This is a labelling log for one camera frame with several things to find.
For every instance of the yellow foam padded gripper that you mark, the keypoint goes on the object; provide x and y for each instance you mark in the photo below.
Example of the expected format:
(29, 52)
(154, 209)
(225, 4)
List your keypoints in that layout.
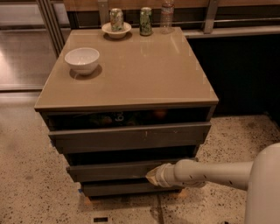
(164, 175)

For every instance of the clear plastic water bottle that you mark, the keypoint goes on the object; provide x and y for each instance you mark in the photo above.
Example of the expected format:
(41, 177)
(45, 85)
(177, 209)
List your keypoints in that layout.
(167, 10)

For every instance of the green soda can in bowl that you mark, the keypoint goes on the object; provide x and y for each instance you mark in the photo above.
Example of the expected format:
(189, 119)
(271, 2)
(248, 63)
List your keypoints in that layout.
(116, 19)

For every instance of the white bowl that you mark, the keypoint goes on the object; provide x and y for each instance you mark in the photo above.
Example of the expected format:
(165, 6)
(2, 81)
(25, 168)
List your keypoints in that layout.
(106, 28)
(83, 60)

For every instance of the grey top drawer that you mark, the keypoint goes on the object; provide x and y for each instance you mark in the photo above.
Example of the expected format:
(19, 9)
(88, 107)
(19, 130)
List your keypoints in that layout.
(130, 137)

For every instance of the white bowl front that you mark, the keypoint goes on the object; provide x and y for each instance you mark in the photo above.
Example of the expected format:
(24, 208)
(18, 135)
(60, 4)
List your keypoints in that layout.
(83, 60)

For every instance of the tan drawer cabinet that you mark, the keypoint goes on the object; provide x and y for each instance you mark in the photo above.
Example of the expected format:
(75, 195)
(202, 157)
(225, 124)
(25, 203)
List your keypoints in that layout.
(136, 75)

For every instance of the grey bottom drawer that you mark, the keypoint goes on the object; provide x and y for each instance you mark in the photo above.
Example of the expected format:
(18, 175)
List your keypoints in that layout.
(122, 186)

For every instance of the white bowl back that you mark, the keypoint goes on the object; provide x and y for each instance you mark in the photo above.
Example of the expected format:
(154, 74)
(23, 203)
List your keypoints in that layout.
(106, 28)

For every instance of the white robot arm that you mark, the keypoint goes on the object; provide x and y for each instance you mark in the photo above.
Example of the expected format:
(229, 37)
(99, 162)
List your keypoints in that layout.
(260, 178)

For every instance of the grey drawer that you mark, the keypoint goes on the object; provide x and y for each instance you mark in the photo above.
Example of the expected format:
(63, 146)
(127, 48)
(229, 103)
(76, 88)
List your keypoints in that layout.
(130, 137)
(123, 164)
(122, 186)

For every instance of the metal railing frame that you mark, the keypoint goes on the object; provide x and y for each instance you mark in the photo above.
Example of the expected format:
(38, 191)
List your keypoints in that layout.
(209, 24)

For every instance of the orange fruit in drawer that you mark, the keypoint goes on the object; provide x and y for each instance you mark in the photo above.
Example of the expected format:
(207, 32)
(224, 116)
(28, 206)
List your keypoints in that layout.
(160, 113)

